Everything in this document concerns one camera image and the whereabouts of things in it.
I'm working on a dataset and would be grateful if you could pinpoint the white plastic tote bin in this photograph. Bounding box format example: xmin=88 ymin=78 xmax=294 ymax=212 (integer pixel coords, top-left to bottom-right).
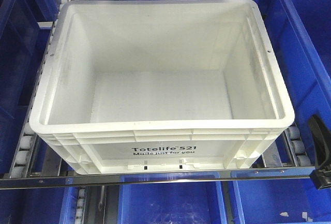
xmin=29 ymin=0 xmax=295 ymax=175

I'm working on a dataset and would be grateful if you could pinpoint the shelf roller track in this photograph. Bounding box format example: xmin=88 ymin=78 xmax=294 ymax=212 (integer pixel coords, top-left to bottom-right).
xmin=9 ymin=122 xmax=37 ymax=178
xmin=283 ymin=126 xmax=311 ymax=167

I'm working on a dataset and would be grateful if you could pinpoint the shelf blue bin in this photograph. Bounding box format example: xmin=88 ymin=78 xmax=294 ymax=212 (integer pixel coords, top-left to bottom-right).
xmin=265 ymin=0 xmax=330 ymax=162
xmin=1 ymin=0 xmax=58 ymax=174

